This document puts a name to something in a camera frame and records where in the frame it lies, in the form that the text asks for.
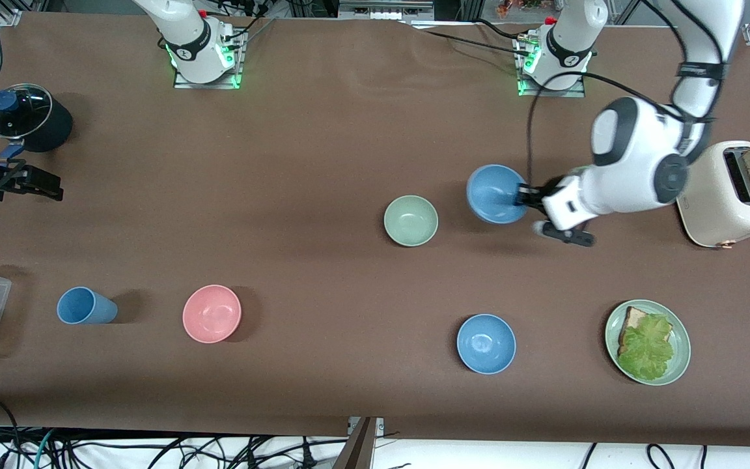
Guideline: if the blue bowl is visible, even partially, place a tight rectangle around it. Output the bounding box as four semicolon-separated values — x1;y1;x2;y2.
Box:
456;314;517;375
466;164;531;225

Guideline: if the green bowl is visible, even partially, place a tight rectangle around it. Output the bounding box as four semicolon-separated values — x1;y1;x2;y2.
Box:
383;195;439;248

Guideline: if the pink bowl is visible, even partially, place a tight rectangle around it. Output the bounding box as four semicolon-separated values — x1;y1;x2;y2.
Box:
182;285;243;344

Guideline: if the glass lid blue knob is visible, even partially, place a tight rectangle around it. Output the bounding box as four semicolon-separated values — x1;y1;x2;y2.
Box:
0;83;48;139

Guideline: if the blue cup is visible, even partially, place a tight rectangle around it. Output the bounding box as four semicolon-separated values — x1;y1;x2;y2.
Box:
57;287;118;325

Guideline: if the bread slice under lettuce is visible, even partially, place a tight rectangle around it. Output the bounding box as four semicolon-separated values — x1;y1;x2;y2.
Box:
618;306;654;356

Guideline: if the white toaster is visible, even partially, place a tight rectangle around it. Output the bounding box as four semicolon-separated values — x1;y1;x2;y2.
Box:
676;141;750;249

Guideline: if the green lettuce leaf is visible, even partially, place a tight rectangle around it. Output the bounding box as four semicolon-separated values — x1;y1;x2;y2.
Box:
617;314;675;382

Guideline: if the orange red object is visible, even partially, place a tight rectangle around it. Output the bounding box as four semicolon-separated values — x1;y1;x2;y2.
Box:
495;0;555;19

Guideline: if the green plate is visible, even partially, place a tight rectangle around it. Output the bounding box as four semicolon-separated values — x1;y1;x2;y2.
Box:
605;299;692;386

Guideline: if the grey box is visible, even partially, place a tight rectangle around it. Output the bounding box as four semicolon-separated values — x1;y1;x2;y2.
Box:
338;0;436;21

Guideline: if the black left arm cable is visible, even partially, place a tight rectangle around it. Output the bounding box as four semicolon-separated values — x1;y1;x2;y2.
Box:
526;0;724;191

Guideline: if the black pot blue handle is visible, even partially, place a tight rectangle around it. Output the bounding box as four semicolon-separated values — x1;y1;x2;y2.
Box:
0;83;74;161

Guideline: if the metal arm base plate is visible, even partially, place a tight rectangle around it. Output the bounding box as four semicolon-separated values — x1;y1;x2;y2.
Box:
517;33;587;98
173;29;243;90

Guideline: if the black cable on table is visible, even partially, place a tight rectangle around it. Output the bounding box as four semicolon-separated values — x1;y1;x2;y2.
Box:
422;29;532;57

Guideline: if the teal cable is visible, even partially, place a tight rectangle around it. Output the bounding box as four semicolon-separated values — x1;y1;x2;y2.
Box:
32;428;58;469

